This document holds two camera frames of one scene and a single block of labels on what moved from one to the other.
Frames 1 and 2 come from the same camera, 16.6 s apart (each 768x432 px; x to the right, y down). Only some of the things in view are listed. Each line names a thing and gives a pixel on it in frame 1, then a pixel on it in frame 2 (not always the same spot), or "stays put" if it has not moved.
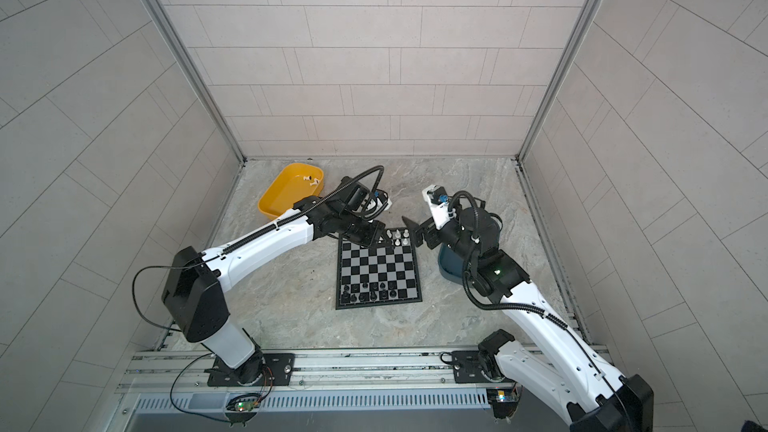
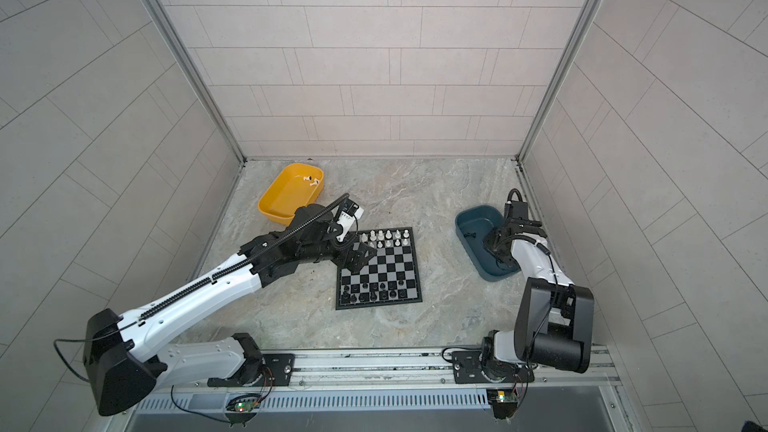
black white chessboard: x=380 y=275 stays put
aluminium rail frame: x=173 y=380 stays put
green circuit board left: x=245 y=402 stays put
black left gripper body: x=360 y=231 to x=345 y=262
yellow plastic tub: x=292 y=183 stays put
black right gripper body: x=436 y=236 to x=493 y=242
